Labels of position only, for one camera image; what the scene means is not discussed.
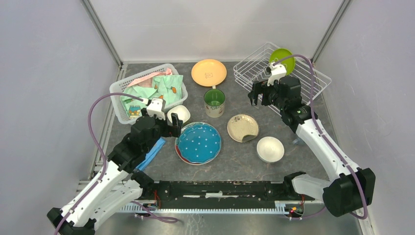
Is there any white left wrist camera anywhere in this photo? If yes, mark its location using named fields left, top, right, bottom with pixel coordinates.
left=141, top=98, right=166, bottom=120

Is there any white round bowl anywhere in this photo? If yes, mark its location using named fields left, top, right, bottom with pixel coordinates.
left=256, top=137, right=285, bottom=163

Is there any aluminium corner post right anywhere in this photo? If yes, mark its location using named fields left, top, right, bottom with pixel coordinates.
left=311, top=0, right=352, bottom=63

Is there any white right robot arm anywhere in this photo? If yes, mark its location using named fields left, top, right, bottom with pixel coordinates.
left=248, top=76, right=376, bottom=219

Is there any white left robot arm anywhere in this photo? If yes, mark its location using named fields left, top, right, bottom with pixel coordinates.
left=47, top=113, right=183, bottom=235

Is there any white plastic basket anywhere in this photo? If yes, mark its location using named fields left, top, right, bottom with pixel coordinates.
left=110, top=64, right=188, bottom=124

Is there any orange plate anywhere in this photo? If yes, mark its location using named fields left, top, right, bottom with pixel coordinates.
left=191, top=59, right=227, bottom=88

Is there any blue printed cloth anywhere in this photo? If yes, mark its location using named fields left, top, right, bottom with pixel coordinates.
left=136, top=138, right=166, bottom=171

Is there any aluminium corner post left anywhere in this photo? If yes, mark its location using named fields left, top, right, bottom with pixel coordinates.
left=81, top=0, right=123, bottom=68

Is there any green printed cloth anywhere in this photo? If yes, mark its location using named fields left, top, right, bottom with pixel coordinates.
left=119, top=74, right=183, bottom=119

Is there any pink cloth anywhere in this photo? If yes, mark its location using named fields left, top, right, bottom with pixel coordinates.
left=127, top=69, right=173, bottom=87

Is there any green interior mug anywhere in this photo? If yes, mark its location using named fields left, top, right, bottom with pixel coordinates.
left=204, top=86, right=226, bottom=118

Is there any blue dotted plate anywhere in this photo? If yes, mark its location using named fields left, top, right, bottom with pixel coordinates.
left=177, top=123, right=222, bottom=164

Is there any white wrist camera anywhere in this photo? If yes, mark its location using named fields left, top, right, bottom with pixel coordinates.
left=141, top=98, right=166, bottom=120
left=267, top=63, right=287, bottom=86

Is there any white wire dish rack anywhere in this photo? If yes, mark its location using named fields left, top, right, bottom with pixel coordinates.
left=233, top=42, right=332, bottom=123

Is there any aluminium corner post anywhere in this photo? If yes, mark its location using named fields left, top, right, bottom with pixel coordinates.
left=81, top=0, right=123, bottom=68
left=311, top=0, right=352, bottom=63

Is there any teal rimmed red plate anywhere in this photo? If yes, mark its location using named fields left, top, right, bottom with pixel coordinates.
left=174, top=121, right=222, bottom=166

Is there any lime green plate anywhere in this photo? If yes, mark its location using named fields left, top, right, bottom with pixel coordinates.
left=269, top=48, right=296, bottom=76

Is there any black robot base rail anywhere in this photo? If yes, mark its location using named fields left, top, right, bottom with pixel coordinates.
left=131, top=170, right=315, bottom=210

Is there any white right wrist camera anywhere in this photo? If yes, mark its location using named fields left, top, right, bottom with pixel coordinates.
left=267, top=63, right=287, bottom=86

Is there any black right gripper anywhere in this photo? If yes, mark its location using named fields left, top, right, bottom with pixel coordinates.
left=248, top=80, right=286, bottom=111

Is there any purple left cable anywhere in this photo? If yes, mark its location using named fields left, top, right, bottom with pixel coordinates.
left=53, top=93, right=145, bottom=235

